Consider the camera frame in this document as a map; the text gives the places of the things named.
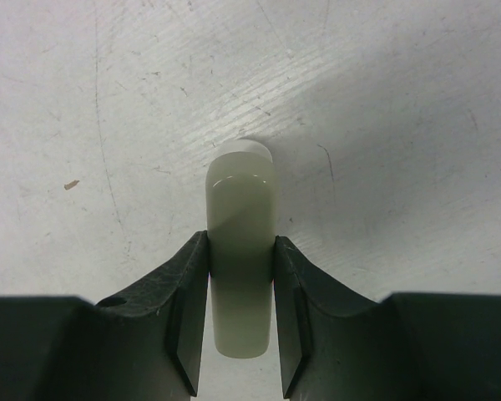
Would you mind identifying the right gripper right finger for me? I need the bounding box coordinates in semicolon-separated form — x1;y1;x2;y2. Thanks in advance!
274;236;501;400

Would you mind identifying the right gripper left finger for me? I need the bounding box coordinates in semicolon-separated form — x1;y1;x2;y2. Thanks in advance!
0;231;209;400

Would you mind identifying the beige stapler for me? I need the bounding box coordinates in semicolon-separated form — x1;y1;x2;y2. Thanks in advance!
205;140;277;359

